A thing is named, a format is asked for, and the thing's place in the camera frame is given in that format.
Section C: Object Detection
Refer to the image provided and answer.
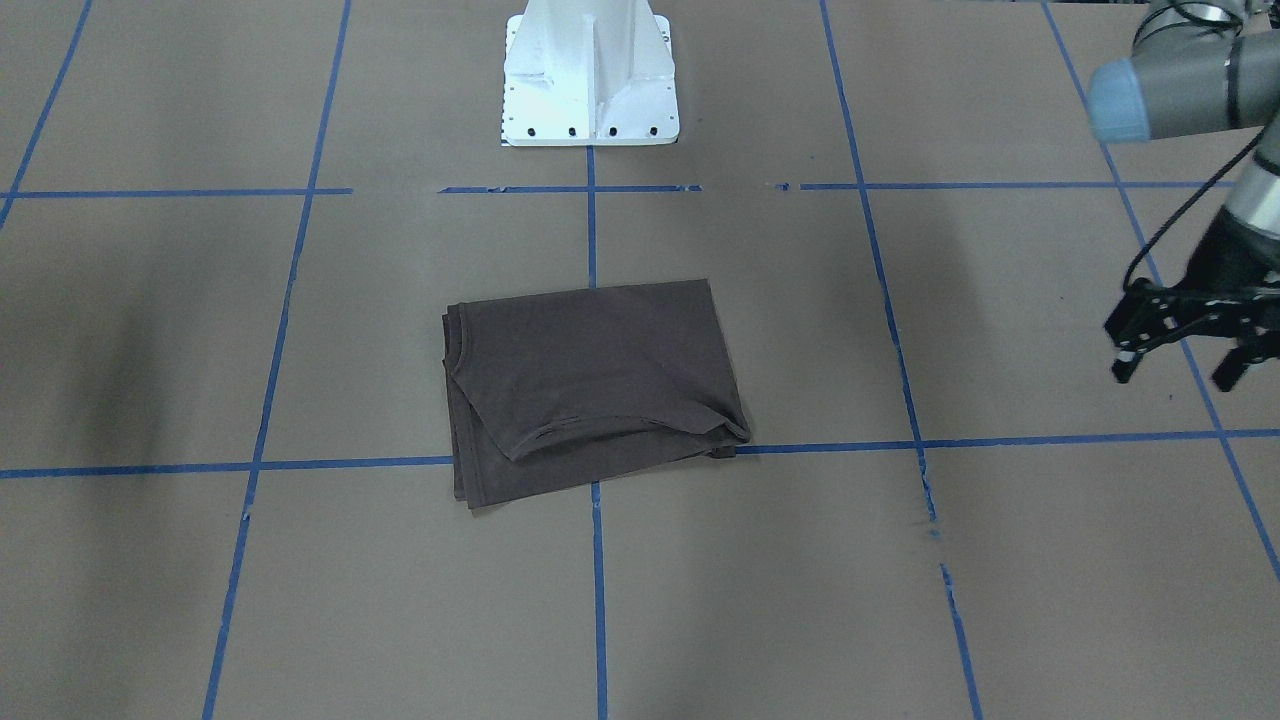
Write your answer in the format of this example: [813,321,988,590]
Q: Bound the white pedestal column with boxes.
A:
[500,1,681,147]

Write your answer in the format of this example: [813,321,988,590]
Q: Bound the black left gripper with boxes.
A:
[1103,208,1277,393]

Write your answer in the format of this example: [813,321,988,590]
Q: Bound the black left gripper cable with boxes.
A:
[1123,129,1263,293]

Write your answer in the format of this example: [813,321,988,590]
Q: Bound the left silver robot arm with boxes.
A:
[1085,1,1279,392]

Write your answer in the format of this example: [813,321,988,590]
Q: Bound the brown t-shirt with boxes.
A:
[442,279,753,510]

